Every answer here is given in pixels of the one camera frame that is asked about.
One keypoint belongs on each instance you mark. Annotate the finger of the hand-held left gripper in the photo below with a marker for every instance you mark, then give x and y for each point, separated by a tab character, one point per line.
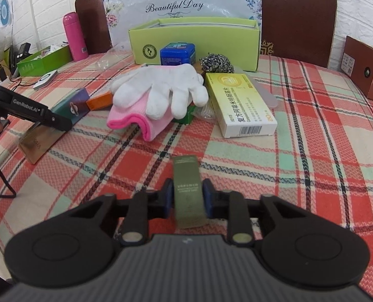
59	122

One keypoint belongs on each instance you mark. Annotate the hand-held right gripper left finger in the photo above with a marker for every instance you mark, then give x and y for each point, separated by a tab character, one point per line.
168	199

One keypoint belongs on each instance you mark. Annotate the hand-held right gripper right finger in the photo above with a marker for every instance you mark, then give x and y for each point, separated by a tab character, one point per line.
207	199

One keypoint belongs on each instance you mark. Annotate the olive green small box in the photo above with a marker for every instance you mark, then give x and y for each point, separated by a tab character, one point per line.
187	195

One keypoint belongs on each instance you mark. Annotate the teal purple box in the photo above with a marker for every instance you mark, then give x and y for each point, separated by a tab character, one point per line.
70	105

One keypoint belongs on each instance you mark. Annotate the orange small box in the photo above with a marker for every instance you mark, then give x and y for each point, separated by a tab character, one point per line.
99	101

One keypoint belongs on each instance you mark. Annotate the pink cloth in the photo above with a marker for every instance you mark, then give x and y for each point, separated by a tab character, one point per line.
131	114

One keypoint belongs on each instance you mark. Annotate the green small item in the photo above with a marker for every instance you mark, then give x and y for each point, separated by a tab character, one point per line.
185	116

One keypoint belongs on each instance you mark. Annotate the yellow white medicine box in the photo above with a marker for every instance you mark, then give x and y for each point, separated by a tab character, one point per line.
240	103

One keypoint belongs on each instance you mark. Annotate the white cotton glove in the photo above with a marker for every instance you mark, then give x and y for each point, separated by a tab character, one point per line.
161	85

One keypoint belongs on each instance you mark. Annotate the blue square tin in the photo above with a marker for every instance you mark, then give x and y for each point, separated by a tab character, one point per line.
177	55

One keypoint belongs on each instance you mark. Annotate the steel wool scrubber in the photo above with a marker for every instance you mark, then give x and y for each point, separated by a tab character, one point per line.
217	63

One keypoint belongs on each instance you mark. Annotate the lime green cardboard box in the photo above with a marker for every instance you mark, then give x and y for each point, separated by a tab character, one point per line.
205	37

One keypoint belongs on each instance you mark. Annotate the white oval device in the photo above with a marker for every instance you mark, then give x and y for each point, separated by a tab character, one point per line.
45	79

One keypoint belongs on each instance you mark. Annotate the black charger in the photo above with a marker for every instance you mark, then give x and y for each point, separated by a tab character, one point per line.
21	53

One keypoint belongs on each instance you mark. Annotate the small green open box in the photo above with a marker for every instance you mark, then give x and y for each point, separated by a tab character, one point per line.
44	61

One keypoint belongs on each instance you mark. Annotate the clear plastic bag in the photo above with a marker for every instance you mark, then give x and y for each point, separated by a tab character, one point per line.
114	58

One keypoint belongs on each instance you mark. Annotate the pink thermos bottle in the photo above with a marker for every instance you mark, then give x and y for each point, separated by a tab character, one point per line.
75	37

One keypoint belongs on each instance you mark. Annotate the clear crumpled wrapper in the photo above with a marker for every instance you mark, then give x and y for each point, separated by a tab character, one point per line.
208	113

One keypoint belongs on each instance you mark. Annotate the plaid tablecloth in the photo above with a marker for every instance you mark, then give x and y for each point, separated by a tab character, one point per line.
299	151

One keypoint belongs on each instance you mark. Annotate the brown wooden chair back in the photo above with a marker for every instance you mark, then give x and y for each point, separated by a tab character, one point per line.
296	15

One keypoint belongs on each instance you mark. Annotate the brown cardboard box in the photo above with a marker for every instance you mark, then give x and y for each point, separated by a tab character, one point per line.
365	69

